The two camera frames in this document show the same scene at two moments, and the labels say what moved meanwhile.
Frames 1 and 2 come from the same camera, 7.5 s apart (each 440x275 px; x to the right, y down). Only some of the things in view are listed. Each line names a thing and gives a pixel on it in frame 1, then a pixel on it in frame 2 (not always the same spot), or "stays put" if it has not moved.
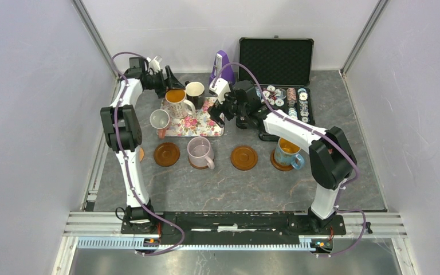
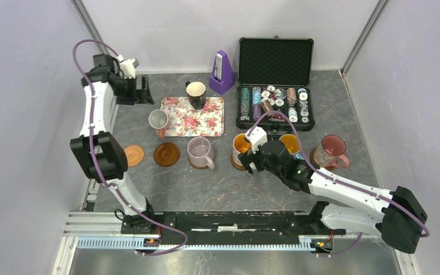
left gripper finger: (171, 80) -> (142, 92)
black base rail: (234, 228) stays put
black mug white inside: (195, 93) stays put
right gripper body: (230, 108) -> (258, 159)
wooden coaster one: (166, 154) stays put
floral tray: (201, 124) stays put
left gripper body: (157, 83) -> (125, 93)
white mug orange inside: (177, 106) -> (240, 145)
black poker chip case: (283, 67) stays put
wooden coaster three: (196, 167) stays put
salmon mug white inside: (160, 120) stays put
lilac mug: (200, 153) stays put
